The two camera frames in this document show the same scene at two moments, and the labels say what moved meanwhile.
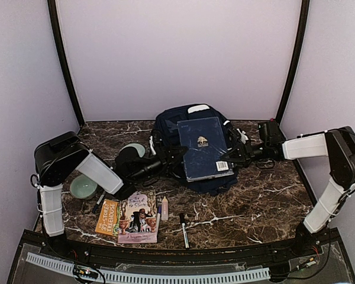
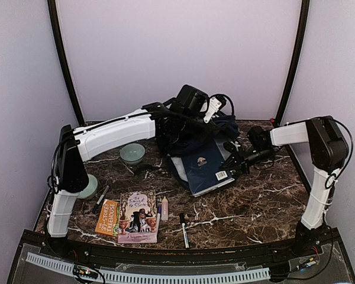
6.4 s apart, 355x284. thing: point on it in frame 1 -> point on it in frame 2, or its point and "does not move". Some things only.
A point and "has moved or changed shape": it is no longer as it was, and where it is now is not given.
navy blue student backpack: [167, 142] has moved or changed shape
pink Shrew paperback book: [138, 218] does not move
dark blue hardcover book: [205, 151] has moved or changed shape
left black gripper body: [162, 164] -> [192, 124]
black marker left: [99, 202] does not move
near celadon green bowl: [81, 187] does not move
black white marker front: [186, 237] does not move
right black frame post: [297, 58] does not move
